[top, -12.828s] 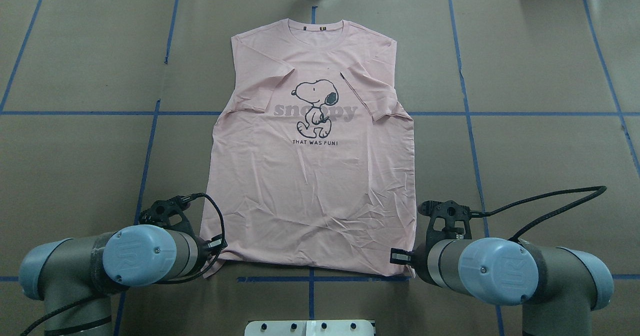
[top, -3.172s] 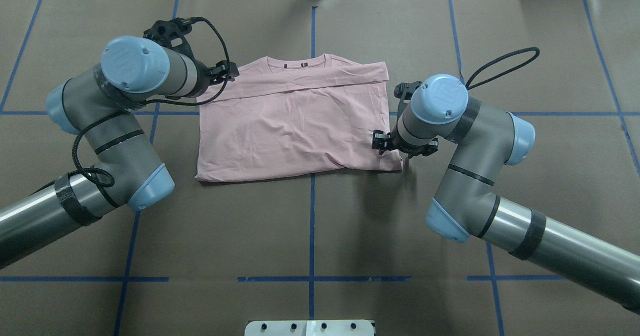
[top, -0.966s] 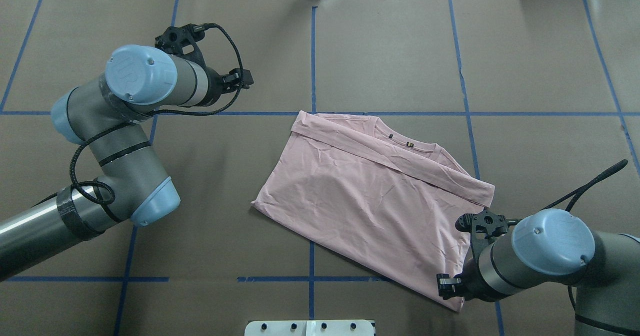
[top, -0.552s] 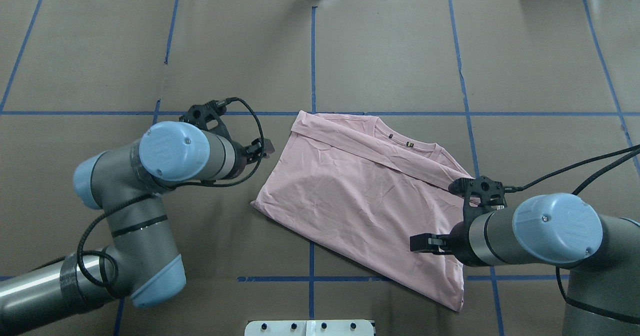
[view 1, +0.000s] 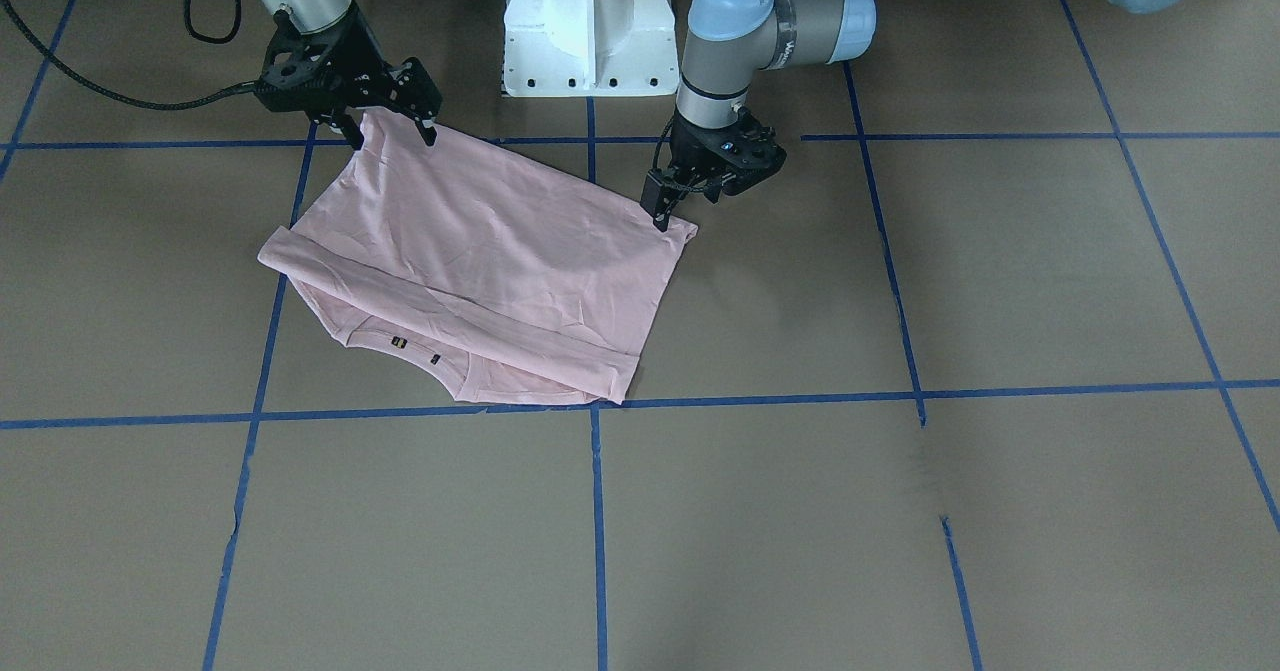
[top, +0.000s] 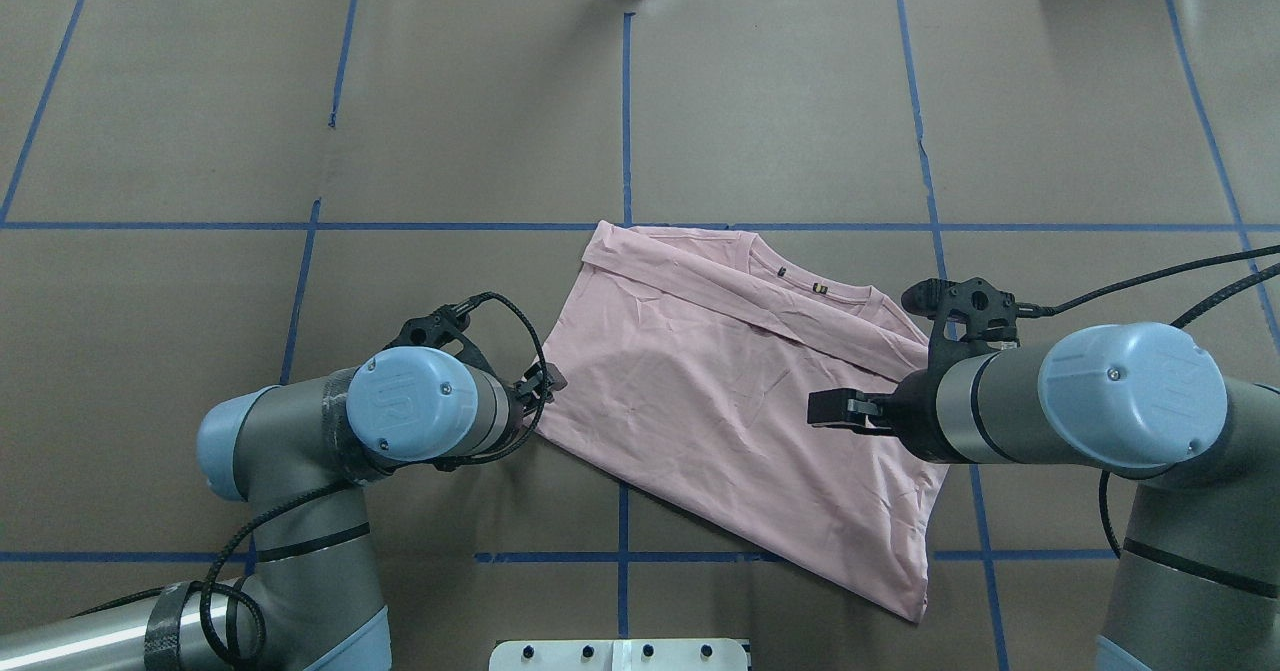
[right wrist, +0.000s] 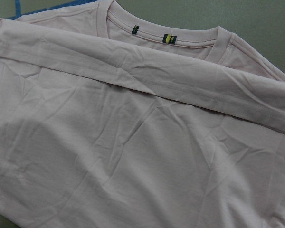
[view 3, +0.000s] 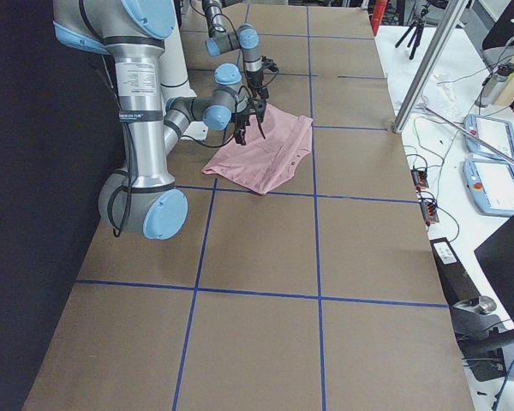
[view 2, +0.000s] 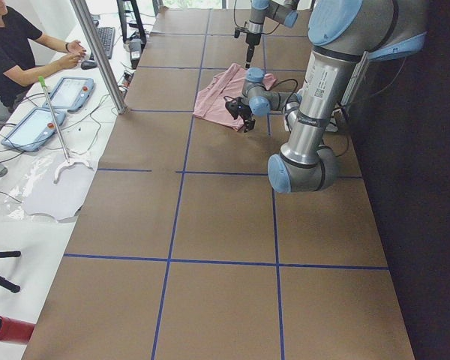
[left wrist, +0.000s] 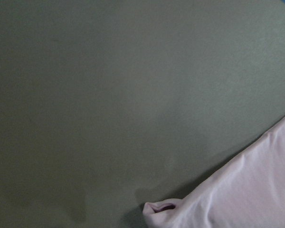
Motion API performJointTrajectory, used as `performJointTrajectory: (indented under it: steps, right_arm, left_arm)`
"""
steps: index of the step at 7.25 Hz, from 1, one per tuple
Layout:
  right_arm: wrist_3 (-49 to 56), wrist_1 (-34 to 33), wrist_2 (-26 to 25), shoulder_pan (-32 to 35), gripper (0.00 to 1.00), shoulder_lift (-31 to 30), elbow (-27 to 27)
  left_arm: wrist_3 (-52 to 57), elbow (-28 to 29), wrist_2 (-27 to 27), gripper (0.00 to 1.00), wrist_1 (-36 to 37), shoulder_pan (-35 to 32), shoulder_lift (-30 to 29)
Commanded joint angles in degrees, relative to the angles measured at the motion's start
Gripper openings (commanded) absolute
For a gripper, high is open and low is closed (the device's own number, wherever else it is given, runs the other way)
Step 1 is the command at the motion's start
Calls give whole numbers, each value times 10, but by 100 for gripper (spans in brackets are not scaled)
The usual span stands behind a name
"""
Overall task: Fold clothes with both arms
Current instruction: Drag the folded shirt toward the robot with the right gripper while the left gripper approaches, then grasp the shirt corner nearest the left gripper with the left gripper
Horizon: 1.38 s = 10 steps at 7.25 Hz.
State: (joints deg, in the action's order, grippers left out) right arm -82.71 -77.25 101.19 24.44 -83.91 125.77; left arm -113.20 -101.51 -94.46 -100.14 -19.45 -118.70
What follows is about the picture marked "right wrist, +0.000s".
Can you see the pink Snoopy t-shirt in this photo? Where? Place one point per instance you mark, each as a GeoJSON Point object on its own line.
{"type": "Point", "coordinates": [110, 121]}

